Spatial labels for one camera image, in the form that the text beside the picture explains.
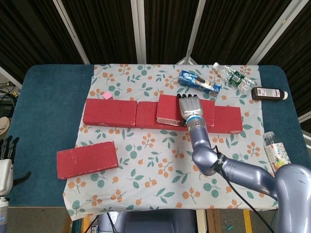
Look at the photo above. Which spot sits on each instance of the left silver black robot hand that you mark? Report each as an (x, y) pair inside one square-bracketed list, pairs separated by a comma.
[(5, 174)]

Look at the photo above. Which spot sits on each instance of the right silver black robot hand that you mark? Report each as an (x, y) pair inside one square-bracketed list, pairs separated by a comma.
[(190, 106)]

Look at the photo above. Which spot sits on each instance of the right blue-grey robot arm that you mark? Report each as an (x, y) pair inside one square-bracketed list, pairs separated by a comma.
[(243, 171)]

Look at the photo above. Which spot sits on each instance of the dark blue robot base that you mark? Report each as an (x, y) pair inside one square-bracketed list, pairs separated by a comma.
[(155, 222)]

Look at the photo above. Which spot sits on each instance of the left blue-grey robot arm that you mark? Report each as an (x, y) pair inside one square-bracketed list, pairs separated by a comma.
[(3, 213)]

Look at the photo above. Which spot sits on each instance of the small pink cube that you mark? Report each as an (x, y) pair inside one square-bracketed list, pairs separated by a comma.
[(107, 95)]

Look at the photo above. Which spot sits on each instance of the blue cookie snack package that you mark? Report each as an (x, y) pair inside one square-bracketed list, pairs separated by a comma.
[(194, 81)]

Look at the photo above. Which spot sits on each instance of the grey metal stand legs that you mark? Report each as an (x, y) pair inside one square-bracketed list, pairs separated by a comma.
[(187, 59)]

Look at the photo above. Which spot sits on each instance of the tan hat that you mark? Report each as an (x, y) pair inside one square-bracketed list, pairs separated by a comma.
[(3, 125)]

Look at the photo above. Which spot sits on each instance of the clear water bottle green label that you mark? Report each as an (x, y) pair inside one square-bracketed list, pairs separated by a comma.
[(234, 77)]

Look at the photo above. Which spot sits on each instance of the floral orange-berry tablecloth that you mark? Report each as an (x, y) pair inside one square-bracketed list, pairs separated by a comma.
[(145, 155)]

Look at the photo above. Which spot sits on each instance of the brown medicine bottle white cap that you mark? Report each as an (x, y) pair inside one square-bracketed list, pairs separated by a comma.
[(267, 93)]

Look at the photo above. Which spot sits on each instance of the clear bottle with fruit label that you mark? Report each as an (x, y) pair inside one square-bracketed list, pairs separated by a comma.
[(274, 148)]

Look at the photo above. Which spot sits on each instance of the white frame post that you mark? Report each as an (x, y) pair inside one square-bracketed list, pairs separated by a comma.
[(73, 34), (195, 26), (272, 34), (139, 31)]

